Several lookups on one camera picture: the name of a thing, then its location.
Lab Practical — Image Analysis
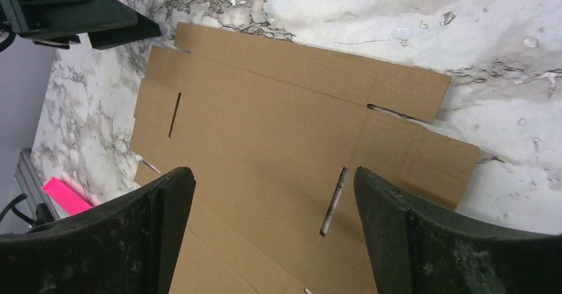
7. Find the brown cardboard box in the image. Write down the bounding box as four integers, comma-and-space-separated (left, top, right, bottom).
131, 23, 480, 293

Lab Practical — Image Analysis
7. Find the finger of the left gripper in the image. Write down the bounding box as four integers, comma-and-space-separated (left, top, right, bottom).
88, 13, 162, 50
1, 0, 138, 39

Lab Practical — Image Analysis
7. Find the pink rectangular stick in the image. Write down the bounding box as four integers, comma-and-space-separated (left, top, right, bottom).
42, 177, 95, 216

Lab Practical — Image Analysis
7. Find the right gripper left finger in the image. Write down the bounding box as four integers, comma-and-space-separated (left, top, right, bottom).
1, 167, 196, 293

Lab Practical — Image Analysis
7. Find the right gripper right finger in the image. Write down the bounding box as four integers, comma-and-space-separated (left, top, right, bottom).
353, 167, 561, 293

